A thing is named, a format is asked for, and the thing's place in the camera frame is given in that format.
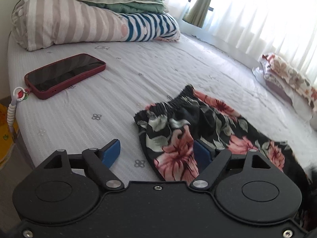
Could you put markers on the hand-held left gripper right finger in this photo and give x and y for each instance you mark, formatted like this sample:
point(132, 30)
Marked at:
point(201, 153)

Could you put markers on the blue striped pillow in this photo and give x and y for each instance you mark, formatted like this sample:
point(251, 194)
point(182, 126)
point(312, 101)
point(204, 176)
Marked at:
point(148, 27)

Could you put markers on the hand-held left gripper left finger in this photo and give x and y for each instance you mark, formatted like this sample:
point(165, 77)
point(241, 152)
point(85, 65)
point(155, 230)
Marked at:
point(112, 151)

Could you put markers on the floral print pillow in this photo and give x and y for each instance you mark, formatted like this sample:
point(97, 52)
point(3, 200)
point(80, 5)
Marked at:
point(292, 76)

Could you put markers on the floral folded cloth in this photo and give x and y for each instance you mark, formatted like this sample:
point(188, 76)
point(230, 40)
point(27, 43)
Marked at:
point(277, 89)

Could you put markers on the white patterned bed sheet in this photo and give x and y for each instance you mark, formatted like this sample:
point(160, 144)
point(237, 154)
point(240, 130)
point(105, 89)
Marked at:
point(138, 74)

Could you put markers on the olive green curtain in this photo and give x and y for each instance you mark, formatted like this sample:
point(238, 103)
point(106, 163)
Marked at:
point(201, 3)

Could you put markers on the smartphone in red case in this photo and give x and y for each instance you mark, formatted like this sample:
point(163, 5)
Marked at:
point(64, 74)

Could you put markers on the yellow floor mat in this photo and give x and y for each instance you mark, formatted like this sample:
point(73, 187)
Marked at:
point(5, 133)

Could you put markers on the white sheer curtain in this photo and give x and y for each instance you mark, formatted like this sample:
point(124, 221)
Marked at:
point(260, 17)

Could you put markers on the beige striped pillow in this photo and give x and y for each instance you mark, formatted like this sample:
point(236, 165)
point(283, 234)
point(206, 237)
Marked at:
point(64, 22)

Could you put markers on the black floral pants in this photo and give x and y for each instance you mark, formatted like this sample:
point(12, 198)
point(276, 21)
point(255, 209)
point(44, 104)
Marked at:
point(178, 129)

